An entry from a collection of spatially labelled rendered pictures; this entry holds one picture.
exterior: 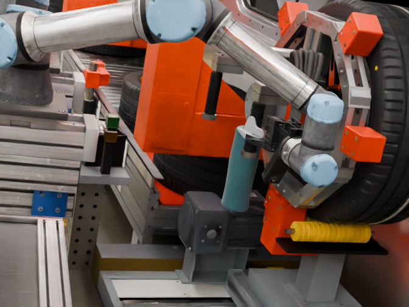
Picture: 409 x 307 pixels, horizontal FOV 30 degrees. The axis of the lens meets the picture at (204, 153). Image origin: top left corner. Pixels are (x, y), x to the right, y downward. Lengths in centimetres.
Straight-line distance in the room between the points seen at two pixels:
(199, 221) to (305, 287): 41
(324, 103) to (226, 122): 110
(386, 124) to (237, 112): 84
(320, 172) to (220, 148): 111
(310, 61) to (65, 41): 65
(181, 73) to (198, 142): 26
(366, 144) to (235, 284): 92
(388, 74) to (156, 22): 68
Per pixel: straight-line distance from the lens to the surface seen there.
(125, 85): 375
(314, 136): 167
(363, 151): 196
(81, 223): 286
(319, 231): 226
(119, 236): 325
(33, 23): 177
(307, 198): 217
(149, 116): 262
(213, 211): 258
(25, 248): 258
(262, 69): 177
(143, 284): 272
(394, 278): 343
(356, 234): 233
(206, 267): 287
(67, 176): 200
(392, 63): 205
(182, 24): 163
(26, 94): 193
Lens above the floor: 134
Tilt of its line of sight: 17 degrees down
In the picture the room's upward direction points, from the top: 10 degrees clockwise
